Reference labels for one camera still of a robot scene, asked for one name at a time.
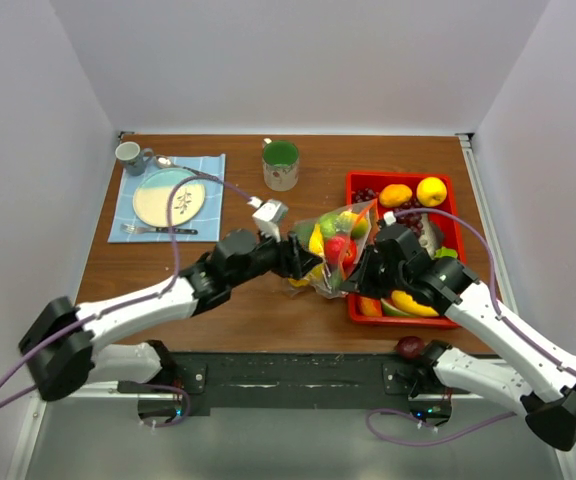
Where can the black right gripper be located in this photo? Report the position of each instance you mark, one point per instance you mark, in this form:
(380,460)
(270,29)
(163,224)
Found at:
(360,283)

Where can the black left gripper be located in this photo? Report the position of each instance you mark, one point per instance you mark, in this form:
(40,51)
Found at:
(292,259)

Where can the yellow-green lemon fruit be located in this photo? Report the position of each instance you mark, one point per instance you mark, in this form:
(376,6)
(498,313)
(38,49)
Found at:
(352,224)

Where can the clear orange-trimmed zip bag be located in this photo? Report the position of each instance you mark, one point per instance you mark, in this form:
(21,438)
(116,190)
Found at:
(334,275)

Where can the yellow banana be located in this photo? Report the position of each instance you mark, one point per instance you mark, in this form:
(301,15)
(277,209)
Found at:
(316,241)

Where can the green apple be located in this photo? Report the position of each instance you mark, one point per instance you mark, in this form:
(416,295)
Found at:
(328,225)

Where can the yellow bell pepper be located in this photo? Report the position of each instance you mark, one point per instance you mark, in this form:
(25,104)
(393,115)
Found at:
(314,277)

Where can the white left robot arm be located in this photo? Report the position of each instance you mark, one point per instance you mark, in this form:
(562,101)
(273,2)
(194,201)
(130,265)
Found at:
(70,346)

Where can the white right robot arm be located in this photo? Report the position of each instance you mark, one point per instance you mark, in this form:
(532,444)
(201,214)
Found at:
(538,381)

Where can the yellow mango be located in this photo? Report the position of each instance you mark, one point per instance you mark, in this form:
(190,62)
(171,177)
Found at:
(407,304)

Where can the silver toy fish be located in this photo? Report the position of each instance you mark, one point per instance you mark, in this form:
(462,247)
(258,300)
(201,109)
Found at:
(431,237)

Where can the watermelon slice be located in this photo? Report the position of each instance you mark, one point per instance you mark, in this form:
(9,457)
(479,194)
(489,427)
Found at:
(389,310)

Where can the light blue placemat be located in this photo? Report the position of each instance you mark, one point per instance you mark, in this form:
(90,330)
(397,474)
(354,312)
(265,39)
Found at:
(207,222)

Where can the purple grape bunch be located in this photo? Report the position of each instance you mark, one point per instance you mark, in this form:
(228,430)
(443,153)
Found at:
(413,221)
(364,195)

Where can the orange red mango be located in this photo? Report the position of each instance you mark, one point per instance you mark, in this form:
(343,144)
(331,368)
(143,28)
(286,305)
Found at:
(369,307)

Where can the green leaf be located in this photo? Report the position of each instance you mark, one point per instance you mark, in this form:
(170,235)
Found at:
(445,252)

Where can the yellow lemon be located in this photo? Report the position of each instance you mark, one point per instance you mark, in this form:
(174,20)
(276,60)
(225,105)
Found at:
(395,195)

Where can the red plastic tray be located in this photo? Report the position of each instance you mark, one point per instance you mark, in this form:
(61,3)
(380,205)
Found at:
(377,181)

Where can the yellow orange fruit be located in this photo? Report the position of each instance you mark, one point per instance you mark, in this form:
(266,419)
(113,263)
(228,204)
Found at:
(431,192)

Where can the dark purple fruit on base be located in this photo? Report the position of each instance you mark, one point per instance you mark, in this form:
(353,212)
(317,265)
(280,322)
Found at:
(410,347)

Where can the green-lined floral mug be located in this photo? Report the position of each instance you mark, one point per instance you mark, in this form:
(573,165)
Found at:
(280,164)

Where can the blue cream plate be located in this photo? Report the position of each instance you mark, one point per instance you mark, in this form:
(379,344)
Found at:
(153,204)

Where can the small grey-blue mug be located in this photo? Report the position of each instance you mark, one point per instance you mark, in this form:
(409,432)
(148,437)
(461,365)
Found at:
(133,158)

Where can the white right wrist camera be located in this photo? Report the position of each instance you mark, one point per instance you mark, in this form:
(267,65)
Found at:
(389,218)

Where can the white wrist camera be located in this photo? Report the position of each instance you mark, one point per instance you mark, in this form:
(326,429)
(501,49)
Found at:
(267,216)
(389,218)

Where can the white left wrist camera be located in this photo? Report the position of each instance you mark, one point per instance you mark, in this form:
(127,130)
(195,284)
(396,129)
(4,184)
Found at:
(267,216)

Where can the fork with dark handle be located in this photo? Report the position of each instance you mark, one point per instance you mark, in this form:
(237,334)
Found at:
(134,229)

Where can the spoon with dark handle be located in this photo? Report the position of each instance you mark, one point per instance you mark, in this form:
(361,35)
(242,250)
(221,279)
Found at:
(164,162)

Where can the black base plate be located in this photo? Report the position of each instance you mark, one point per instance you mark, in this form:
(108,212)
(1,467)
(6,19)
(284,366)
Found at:
(355,381)

